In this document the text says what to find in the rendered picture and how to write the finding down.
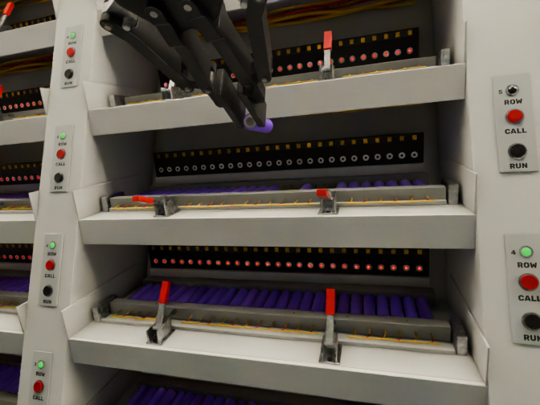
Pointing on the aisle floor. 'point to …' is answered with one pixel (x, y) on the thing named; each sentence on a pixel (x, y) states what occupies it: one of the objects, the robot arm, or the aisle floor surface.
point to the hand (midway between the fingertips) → (242, 100)
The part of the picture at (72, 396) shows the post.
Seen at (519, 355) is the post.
